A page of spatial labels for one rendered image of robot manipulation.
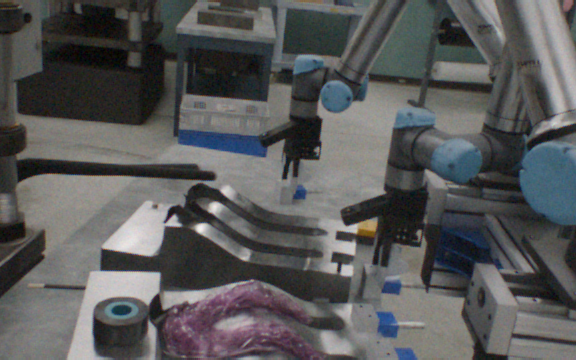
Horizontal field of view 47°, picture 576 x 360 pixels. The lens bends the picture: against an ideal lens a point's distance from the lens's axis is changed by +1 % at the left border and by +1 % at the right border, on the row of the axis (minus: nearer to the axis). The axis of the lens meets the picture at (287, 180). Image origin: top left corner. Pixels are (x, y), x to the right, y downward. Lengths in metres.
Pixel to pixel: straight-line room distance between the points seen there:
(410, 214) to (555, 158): 0.44
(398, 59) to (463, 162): 6.69
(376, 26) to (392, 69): 6.34
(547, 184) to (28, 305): 0.90
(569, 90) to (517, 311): 0.34
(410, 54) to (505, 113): 6.62
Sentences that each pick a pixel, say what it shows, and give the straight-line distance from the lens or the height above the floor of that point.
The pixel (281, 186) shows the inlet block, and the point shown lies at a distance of 1.77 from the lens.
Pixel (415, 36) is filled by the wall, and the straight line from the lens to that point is 7.84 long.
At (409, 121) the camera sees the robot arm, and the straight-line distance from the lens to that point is 1.25.
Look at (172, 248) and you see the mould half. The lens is 1.32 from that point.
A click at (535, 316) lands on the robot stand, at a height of 0.98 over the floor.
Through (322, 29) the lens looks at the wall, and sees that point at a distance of 7.65.
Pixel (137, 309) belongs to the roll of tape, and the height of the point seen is 0.94.
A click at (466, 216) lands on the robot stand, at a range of 1.55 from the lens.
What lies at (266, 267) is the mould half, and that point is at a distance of 1.29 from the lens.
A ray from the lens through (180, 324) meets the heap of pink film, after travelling 1.07.
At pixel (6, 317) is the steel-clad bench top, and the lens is 1.29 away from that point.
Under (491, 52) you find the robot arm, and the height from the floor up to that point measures 1.28.
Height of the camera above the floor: 1.48
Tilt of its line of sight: 20 degrees down
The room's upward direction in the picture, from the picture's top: 7 degrees clockwise
